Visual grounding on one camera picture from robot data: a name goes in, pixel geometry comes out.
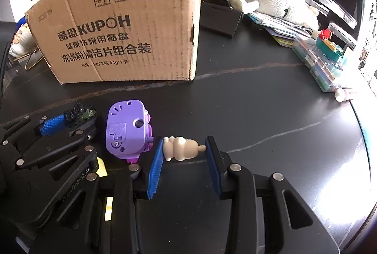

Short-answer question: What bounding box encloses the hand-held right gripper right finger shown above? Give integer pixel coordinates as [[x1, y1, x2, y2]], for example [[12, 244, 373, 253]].
[[205, 137, 339, 254]]

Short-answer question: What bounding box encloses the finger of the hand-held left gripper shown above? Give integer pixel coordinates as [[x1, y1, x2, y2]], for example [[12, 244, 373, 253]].
[[5, 123, 98, 170], [0, 114, 70, 143]]

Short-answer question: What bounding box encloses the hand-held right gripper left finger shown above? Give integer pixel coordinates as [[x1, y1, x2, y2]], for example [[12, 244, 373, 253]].
[[31, 136, 164, 254]]

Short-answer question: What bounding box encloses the green toy car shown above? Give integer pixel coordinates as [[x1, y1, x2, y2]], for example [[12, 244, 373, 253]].
[[65, 102, 98, 128]]

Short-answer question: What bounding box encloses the cream ice cream toy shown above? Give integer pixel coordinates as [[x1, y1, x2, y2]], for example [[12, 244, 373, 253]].
[[163, 136, 207, 162]]

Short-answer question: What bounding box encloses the brown cardboard box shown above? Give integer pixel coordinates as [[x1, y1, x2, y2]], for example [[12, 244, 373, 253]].
[[25, 0, 203, 84]]

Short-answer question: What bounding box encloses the purple plastic toy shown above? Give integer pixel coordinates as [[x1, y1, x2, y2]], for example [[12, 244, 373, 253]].
[[105, 100, 154, 164]]

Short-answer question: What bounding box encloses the pile of snack packets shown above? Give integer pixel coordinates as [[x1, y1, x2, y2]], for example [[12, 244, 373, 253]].
[[9, 17, 33, 48]]

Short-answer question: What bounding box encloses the clear plastic storage box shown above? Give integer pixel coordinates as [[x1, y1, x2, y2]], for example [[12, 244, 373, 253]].
[[293, 36, 351, 92]]

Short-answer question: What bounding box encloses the small white pink bottle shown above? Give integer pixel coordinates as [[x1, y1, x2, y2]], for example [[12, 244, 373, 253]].
[[335, 88, 358, 101]]

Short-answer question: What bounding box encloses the black rectangular case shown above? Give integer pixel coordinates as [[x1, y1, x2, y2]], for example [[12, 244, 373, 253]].
[[201, 1, 243, 38]]

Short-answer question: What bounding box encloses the stack of books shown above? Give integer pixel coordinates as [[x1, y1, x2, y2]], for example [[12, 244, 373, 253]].
[[249, 11, 320, 47]]

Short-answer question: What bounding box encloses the green red block toy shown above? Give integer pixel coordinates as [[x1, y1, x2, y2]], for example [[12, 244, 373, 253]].
[[316, 29, 345, 61]]

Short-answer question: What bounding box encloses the white plush toy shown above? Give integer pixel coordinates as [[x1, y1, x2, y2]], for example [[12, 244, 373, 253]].
[[230, 0, 320, 31]]

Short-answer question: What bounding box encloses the piano bench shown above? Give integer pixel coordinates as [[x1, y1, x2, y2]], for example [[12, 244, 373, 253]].
[[328, 23, 358, 48]]

